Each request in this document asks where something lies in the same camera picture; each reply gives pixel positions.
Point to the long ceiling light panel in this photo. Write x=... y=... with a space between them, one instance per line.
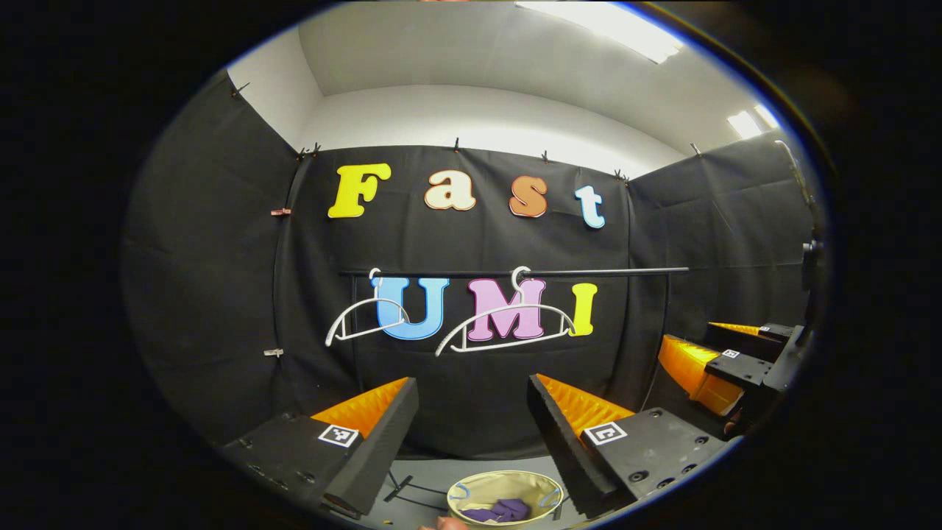
x=611 y=26

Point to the white plastic hanger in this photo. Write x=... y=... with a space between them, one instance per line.
x=368 y=330
x=522 y=305

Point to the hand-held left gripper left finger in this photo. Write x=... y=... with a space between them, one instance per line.
x=379 y=453

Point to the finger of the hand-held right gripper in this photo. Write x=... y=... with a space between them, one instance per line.
x=743 y=370
x=743 y=342

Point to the black clothes rack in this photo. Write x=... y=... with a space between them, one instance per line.
x=625 y=271

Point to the yellow round laundry hamper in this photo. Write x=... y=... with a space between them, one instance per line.
x=508 y=484

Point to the row of black clips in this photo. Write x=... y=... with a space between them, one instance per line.
x=456 y=144

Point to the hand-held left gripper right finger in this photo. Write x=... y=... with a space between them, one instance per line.
x=563 y=453

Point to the small ceiling light panel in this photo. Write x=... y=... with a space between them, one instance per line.
x=743 y=125
x=769 y=115

